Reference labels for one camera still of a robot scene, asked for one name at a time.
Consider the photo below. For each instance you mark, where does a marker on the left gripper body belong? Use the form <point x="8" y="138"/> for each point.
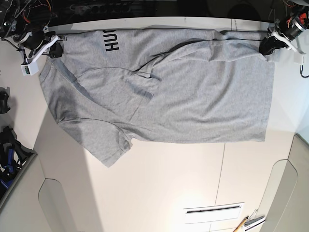
<point x="289" y="29"/>

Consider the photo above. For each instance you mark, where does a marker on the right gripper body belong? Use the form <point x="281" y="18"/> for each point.
<point x="34" y="44"/>

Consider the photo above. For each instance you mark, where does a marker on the grey T-shirt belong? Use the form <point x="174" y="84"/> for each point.
<point x="160" y="85"/>

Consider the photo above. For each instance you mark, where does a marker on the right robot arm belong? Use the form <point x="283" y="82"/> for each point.
<point x="24" y="24"/>

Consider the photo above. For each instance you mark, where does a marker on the black clamp at left edge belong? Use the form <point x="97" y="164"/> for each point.
<point x="4" y="96"/>

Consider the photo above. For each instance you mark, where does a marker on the black power strip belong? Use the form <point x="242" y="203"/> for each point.
<point x="101" y="8"/>

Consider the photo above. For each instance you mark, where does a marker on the blue and black tool pile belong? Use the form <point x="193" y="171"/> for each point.
<point x="13" y="156"/>

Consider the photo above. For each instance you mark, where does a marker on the white slotted vent panel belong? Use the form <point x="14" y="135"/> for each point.
<point x="213" y="214"/>

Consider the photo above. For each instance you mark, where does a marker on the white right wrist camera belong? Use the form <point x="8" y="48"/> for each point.
<point x="29" y="69"/>

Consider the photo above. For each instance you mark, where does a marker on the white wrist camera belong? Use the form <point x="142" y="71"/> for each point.
<point x="300" y="58"/>
<point x="29" y="69"/>

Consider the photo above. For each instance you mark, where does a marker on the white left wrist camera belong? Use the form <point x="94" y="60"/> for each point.
<point x="300" y="58"/>

